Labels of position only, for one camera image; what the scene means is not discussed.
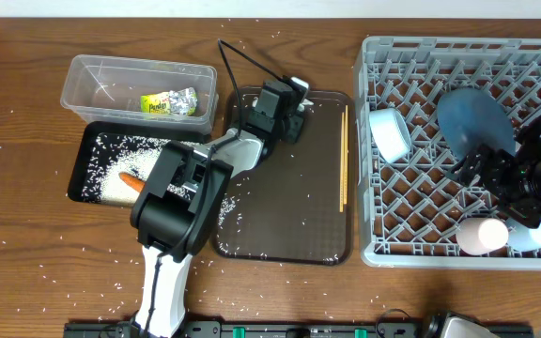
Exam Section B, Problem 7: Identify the clear plastic bin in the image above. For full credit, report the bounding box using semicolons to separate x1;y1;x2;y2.
60;54;218;135

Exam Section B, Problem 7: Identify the white tissue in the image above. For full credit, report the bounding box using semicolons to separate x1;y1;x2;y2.
298;99;313;112

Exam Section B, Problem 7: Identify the white rice pile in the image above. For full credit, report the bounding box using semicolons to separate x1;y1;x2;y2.
100;148;160;206

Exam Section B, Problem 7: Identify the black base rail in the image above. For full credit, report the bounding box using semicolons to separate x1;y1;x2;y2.
63;321;534;338

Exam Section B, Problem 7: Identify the yellow green snack packet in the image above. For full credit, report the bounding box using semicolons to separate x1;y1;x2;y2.
140;92;171;115

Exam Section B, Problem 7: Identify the black plastic tray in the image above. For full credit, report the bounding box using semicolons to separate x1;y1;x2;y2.
67;122;208;205

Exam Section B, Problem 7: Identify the orange carrot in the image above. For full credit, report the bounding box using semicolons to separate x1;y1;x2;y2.
118;172;145;192

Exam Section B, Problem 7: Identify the light blue rice bowl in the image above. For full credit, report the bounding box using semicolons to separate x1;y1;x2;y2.
368;108;412;163

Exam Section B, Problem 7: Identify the blue cup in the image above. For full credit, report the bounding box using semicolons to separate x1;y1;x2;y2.
505;218;541;252

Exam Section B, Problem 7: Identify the blue plate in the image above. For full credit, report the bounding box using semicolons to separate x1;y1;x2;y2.
436;87;516;161

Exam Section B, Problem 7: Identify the brown serving tray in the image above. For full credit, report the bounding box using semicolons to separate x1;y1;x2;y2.
210;91;354;266

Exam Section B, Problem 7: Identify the pink cup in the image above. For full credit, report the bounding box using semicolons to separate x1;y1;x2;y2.
456;218;509;255

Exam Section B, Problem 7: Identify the wooden chopstick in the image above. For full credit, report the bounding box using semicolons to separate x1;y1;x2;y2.
342;105;348;208
339;112;345;213

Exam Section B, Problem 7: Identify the silver foil wrapper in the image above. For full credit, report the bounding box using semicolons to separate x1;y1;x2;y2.
168;87;198;116

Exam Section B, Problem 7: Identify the grey dishwasher rack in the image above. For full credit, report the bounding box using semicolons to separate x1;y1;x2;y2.
353;36;541;270

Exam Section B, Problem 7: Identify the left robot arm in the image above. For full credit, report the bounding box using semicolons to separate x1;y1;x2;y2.
131;77;309;337

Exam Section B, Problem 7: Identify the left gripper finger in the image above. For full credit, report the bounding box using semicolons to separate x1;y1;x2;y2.
282;117;297;144
293;114;305;143

